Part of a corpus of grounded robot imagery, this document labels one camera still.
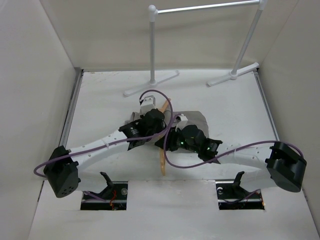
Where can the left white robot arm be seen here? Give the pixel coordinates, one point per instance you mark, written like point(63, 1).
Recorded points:
point(62, 170)

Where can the metal table rail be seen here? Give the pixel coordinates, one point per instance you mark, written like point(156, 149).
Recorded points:
point(71, 106)
point(266, 105)

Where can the right metal table rail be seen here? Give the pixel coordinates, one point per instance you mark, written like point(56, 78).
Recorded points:
point(266, 105)

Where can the left metal table rail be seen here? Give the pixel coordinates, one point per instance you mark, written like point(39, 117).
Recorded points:
point(71, 106)

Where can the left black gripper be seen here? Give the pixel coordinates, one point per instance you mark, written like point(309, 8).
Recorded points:
point(159, 128)

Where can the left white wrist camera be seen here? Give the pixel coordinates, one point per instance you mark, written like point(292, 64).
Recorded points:
point(147, 104)

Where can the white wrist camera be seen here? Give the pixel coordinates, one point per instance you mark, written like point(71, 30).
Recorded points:
point(181, 122)
point(147, 104)

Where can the wooden clothes hanger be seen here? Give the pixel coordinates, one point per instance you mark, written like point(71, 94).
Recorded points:
point(162, 162)

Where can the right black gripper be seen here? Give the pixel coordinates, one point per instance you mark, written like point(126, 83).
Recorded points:
point(171, 135)

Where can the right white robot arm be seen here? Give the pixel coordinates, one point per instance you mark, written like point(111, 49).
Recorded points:
point(276, 163)

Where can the grey trousers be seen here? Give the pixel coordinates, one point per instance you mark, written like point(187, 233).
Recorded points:
point(193, 118)

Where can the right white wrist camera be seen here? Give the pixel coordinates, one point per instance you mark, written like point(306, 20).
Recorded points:
point(181, 122)

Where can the white clothes rack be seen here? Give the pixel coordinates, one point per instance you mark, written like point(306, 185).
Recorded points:
point(237, 71)

